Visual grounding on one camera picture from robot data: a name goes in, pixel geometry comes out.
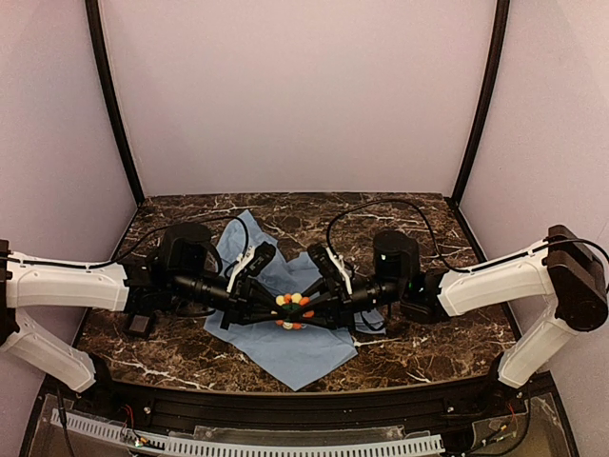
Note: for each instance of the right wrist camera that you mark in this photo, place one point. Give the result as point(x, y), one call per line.
point(332, 268)

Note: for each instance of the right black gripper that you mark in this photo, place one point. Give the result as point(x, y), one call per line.
point(343, 301)

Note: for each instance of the white slotted cable duct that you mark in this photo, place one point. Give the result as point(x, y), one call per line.
point(213, 441)

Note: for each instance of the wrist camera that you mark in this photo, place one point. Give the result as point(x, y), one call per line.
point(332, 268)
point(251, 263)

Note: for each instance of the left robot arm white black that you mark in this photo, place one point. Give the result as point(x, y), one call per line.
point(177, 268)

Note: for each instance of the light blue shirt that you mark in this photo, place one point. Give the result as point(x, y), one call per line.
point(298, 357)

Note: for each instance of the right black frame post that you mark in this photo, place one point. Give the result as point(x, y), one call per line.
point(488, 83)

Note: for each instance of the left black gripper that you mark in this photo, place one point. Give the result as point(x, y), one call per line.
point(235, 302)

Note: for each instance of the black front table rail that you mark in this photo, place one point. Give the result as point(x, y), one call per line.
point(439, 406)

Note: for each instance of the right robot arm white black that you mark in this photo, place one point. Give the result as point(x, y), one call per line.
point(561, 268)

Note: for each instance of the left black frame post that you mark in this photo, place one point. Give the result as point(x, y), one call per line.
point(100, 53)

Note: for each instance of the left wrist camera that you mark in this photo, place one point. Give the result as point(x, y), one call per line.
point(251, 263)

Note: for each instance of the plush sunflower brooch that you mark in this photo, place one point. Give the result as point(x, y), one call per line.
point(290, 303)

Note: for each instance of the near black square tray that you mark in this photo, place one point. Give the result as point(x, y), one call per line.
point(139, 325)

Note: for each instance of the black frame post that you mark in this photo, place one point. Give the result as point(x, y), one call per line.
point(488, 83)
point(100, 53)

